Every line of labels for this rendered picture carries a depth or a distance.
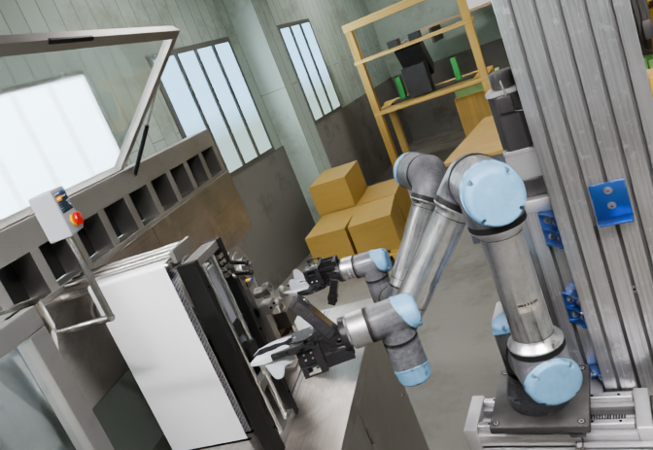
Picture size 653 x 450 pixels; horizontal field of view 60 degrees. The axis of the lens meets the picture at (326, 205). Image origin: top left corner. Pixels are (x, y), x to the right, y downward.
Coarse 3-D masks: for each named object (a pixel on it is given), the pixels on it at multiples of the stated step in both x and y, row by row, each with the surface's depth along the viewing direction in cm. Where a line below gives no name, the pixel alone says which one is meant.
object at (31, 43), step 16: (48, 32) 120; (64, 32) 125; (80, 32) 130; (96, 32) 136; (112, 32) 141; (128, 32) 148; (144, 32) 155; (160, 32) 164; (176, 32) 174; (0, 48) 105; (16, 48) 109; (32, 48) 114; (48, 48) 119; (64, 48) 124; (80, 48) 130; (160, 64) 178; (144, 112) 184; (144, 128) 189; (128, 144) 189; (144, 144) 192
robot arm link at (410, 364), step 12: (396, 348) 115; (408, 348) 115; (420, 348) 117; (396, 360) 117; (408, 360) 116; (420, 360) 117; (396, 372) 118; (408, 372) 117; (420, 372) 117; (408, 384) 118
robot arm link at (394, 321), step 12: (384, 300) 117; (396, 300) 115; (408, 300) 114; (372, 312) 115; (384, 312) 114; (396, 312) 114; (408, 312) 113; (372, 324) 114; (384, 324) 114; (396, 324) 114; (408, 324) 114; (420, 324) 115; (372, 336) 114; (384, 336) 115; (396, 336) 114; (408, 336) 115
